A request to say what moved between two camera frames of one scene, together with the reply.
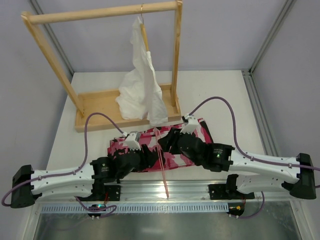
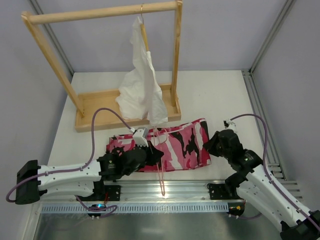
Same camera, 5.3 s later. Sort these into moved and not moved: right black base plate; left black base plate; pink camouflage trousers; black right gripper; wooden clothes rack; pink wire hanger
Moved: black right gripper; pink wire hanger
Not moved: pink camouflage trousers; right black base plate; left black base plate; wooden clothes rack
